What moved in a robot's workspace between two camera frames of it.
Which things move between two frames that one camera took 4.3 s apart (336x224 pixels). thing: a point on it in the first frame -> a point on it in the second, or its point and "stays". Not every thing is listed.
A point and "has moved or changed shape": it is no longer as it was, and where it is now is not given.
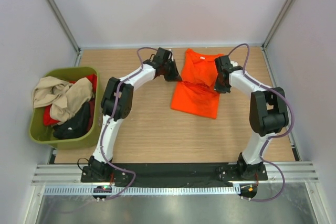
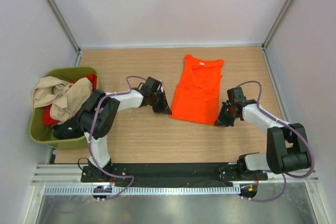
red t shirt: (49, 119) stays
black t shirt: (76, 127) stays
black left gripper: (171, 69) -> (160, 102)
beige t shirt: (64, 97) stays
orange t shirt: (196, 93) has moved or changed shape
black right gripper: (221, 82) -> (226, 115)
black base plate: (175, 174) stays
